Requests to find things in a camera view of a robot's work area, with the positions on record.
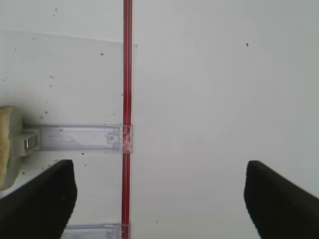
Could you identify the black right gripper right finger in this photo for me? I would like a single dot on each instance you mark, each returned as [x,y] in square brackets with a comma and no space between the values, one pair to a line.
[278,208]

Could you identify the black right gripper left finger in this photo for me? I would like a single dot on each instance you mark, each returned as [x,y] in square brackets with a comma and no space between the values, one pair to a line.
[41,208]

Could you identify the sesame bun rear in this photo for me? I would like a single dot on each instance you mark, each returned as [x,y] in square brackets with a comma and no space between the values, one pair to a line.
[10,129]

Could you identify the right red strip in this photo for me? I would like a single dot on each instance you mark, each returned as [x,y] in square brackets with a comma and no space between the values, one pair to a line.
[127,114]

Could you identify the clear cross rail lower right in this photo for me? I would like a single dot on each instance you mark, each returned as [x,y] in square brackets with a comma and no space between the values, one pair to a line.
[97,231]

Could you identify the clear cross rail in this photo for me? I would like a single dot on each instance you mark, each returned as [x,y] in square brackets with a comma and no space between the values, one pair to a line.
[114,138]
[97,231]

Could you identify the clear cross rail upper right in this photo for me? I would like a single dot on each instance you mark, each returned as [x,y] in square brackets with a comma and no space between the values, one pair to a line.
[114,138]

